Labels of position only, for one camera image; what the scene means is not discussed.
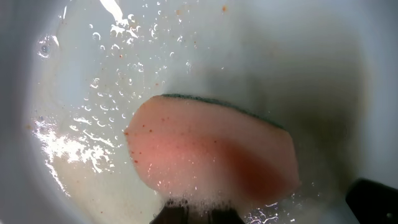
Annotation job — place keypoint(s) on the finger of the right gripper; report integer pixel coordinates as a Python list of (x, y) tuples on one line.
[(372, 202)]

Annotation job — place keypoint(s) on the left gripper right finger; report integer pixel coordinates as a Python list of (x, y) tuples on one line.
[(224, 213)]

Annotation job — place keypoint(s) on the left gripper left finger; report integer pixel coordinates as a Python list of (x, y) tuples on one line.
[(173, 212)]

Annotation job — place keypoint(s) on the pink sponge with green scourer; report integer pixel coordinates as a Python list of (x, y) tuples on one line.
[(183, 147)]

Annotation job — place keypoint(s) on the light blue plate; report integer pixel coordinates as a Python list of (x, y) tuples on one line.
[(73, 73)]

